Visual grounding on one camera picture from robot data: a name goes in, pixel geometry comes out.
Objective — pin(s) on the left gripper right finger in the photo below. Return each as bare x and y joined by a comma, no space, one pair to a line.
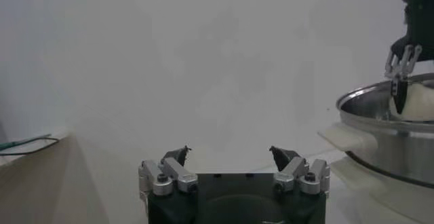
293,169

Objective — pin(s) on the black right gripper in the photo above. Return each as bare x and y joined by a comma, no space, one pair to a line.
420,21

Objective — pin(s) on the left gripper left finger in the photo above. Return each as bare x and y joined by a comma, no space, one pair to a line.
174,172

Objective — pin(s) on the white steamed baozi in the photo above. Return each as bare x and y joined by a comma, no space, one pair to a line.
420,103

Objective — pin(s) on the steel steamer pot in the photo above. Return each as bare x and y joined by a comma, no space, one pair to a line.
390,150

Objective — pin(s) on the white electric cooker base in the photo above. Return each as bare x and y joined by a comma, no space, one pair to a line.
373,191

